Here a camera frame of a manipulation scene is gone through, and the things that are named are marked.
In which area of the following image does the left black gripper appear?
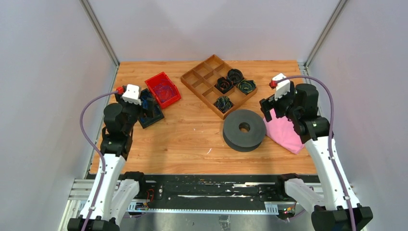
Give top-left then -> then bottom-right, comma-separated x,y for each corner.
115,92 -> 155,135

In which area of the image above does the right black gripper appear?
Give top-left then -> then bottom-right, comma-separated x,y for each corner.
259,85 -> 300,122

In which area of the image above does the black cable spool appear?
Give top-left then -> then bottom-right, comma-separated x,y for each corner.
222,109 -> 267,152

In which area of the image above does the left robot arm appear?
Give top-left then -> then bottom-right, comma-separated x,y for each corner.
67,90 -> 147,231

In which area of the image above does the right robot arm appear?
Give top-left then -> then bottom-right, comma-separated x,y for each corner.
260,80 -> 373,231

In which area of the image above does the black plastic bin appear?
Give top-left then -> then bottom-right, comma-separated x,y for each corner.
138,89 -> 165,129

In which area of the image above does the pink cloth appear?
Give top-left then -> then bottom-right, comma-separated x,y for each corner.
263,109 -> 305,154

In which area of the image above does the red plastic bin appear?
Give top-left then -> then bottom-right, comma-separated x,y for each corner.
144,72 -> 181,109

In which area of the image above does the rolled green yellow tie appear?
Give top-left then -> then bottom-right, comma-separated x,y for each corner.
237,79 -> 256,95

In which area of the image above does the rolled green floral tie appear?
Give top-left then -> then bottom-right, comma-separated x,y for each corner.
214,96 -> 234,113

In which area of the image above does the wooden compartment tray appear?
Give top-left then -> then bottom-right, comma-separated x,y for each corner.
180,54 -> 258,119

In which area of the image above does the rolled black tie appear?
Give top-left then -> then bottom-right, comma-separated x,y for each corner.
226,69 -> 243,86

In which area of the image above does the rolled tie brown pattern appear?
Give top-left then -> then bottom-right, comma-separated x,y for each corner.
215,77 -> 234,94

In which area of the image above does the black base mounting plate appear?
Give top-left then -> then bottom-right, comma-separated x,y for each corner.
135,174 -> 296,211

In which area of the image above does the blue cable in red bin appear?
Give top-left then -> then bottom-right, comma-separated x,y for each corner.
154,81 -> 176,103

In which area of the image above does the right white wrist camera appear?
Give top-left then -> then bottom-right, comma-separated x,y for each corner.
271,73 -> 291,101

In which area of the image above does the aluminium frame rail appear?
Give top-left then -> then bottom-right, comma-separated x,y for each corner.
79,0 -> 120,68

